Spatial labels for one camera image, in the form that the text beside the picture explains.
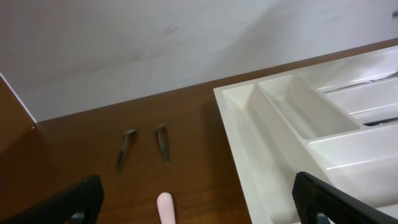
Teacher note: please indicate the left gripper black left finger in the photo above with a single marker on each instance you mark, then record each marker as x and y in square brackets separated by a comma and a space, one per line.
[80, 203]

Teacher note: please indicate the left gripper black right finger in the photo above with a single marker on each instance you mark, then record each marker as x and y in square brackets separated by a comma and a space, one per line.
[319, 202]

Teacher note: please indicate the left small metal teaspoon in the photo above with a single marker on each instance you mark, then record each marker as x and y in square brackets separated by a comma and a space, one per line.
[127, 135]

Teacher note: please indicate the small metal teaspoon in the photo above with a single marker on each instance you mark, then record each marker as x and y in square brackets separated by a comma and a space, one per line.
[127, 135]
[162, 142]

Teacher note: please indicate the white plastic cutlery tray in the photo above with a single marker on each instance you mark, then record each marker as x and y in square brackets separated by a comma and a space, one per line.
[312, 119]

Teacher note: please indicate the right small metal teaspoon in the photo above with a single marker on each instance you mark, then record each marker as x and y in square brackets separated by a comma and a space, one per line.
[162, 142]

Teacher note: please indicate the pink handled utensil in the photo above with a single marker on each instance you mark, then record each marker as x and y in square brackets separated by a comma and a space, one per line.
[165, 206]

